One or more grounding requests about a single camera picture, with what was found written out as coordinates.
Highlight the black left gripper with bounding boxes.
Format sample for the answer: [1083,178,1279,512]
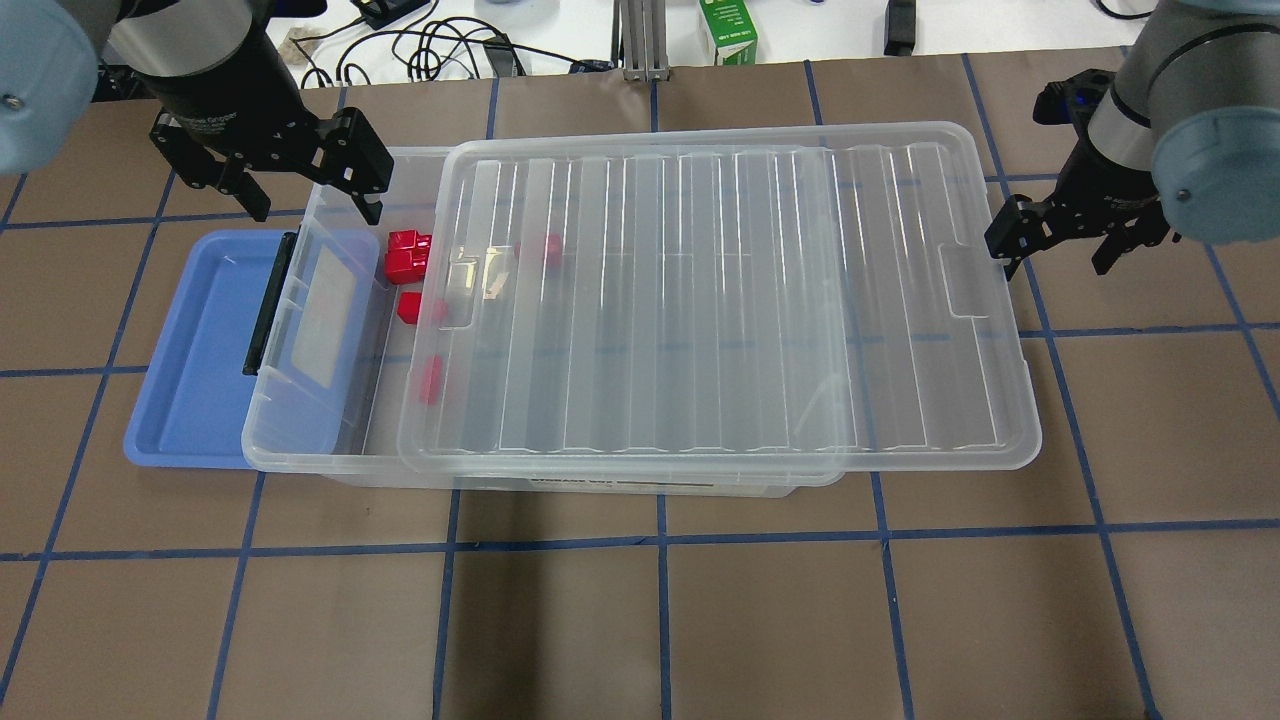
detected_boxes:
[140,55,394,225]

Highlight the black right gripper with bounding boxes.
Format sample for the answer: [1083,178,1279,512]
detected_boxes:
[984,140,1170,281]

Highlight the clear plastic box lid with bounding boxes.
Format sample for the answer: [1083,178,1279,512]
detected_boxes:
[397,120,1042,487]

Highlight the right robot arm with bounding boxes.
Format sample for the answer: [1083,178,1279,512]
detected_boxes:
[986,1,1279,275]

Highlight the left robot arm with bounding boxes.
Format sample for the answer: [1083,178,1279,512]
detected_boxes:
[1,1,394,224]

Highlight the clear plastic storage box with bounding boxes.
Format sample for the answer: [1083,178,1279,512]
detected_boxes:
[241,143,851,498]

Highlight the red block top pair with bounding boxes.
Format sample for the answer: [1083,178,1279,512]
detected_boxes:
[383,229,433,286]

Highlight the red block middle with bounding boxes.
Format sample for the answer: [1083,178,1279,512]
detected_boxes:
[396,291,451,325]

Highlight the blue plastic tray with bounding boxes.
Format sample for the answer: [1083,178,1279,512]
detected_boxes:
[123,231,285,470]

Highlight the red block lower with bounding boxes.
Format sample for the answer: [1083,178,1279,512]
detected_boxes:
[419,355,445,406]

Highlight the black device on table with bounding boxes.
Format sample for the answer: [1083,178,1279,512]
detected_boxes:
[883,0,918,56]

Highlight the red block under lid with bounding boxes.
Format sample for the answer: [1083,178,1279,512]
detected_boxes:
[513,233,564,272]

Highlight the green white carton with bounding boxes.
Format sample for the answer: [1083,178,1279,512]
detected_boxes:
[696,0,760,67]

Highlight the black box latch handle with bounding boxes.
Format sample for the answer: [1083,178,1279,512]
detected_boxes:
[242,231,300,377]

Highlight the black cables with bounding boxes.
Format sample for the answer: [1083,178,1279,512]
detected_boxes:
[291,0,621,88]

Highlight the aluminium frame post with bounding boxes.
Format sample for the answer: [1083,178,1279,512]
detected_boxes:
[612,0,669,83]

